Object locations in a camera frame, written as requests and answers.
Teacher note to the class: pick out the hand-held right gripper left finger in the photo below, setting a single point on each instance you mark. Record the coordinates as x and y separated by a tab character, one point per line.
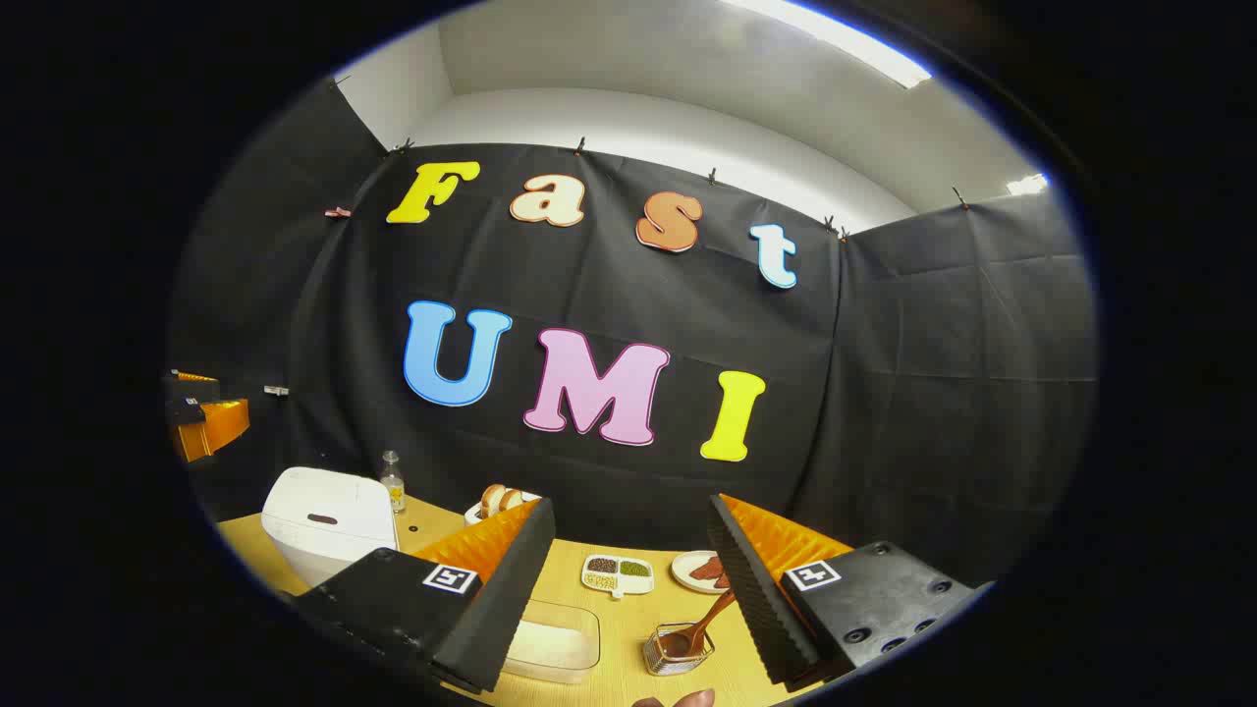
506	599

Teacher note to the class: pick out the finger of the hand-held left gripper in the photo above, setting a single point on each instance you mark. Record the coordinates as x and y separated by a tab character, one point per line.
194	377
221	427

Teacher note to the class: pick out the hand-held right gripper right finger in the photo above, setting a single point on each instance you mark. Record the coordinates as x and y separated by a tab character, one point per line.
751	589

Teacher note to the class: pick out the white rice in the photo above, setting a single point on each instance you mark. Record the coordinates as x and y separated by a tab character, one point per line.
545	648

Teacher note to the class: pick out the brown wooden spoon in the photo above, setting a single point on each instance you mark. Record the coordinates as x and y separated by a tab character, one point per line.
687	640

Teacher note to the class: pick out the white rice cooker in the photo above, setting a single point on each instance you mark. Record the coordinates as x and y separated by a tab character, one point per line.
324	530

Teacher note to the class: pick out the red meat slice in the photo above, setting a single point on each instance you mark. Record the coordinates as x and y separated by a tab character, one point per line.
707	570

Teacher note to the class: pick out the round white plate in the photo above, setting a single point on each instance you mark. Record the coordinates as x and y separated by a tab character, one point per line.
681	575

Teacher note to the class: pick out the clear plastic container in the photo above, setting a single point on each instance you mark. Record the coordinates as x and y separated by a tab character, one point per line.
587	628

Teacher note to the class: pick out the white toaster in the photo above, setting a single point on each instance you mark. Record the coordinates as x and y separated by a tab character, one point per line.
471	514

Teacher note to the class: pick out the pale yellow beans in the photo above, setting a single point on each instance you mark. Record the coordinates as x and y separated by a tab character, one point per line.
600	582

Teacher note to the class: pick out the toasted bread slice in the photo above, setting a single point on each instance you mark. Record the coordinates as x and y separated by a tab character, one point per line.
513	500
490	501

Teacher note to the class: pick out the dark brown beans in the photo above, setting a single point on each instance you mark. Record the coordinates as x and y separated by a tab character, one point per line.
602	566

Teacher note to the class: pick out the white divided dish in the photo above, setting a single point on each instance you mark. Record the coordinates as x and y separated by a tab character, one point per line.
617	587

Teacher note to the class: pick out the green beans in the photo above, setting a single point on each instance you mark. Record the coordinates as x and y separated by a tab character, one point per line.
635	569

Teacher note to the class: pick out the small glass bottle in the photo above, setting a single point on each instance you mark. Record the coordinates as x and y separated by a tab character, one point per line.
393	486

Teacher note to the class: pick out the black backdrop cloth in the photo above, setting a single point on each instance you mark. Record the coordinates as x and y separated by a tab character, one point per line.
884	393

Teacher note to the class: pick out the small ceiling light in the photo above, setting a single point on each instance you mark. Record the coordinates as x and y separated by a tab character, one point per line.
1027	184

